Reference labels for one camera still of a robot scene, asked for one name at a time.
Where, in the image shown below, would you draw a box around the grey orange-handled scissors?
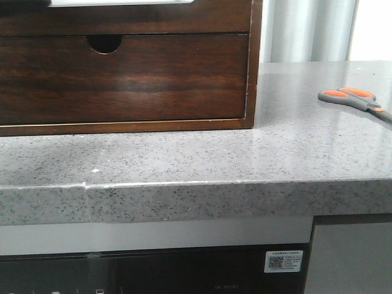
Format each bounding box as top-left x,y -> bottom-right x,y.
318,88 -> 391,124

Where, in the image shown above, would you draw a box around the wooden drawer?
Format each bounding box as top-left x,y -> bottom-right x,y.
1,34 -> 248,125
1,1 -> 252,36

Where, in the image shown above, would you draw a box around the dark wooden drawer cabinet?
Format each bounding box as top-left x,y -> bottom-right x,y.
1,1 -> 262,136

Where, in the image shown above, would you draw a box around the white QR code sticker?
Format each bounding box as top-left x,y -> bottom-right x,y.
264,250 -> 304,273

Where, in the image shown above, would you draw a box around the black built-in appliance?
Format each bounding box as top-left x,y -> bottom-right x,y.
1,243 -> 310,293

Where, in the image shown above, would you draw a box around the white curtain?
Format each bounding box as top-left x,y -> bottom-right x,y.
260,0 -> 359,63

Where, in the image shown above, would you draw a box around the grey cabinet door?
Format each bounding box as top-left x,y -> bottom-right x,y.
304,223 -> 391,293

